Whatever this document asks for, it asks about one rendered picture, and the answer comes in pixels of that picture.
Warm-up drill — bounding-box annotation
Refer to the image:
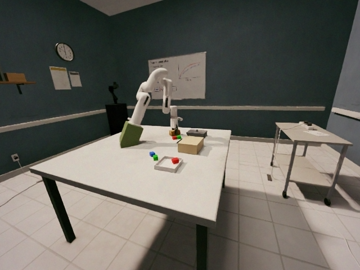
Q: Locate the light wooden cabinet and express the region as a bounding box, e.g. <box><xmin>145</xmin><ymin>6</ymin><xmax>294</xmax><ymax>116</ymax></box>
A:
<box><xmin>177</xmin><ymin>136</ymin><xmax>204</xmax><ymax>155</ymax></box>

